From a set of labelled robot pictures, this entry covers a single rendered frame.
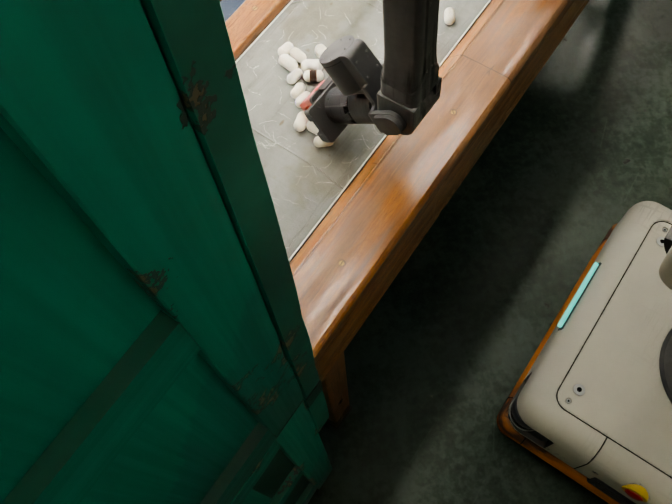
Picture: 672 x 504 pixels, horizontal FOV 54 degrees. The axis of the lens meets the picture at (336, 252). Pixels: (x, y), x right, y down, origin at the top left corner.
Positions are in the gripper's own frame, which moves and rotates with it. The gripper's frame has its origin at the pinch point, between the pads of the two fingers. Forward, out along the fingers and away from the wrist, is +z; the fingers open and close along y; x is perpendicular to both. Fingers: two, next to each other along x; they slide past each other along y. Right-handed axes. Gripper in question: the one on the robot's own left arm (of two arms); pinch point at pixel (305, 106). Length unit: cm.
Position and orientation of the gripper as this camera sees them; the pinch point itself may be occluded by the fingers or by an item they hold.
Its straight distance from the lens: 111.1
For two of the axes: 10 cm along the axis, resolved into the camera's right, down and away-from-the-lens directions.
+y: -5.8, 7.5, -3.1
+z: -6.0, -1.4, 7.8
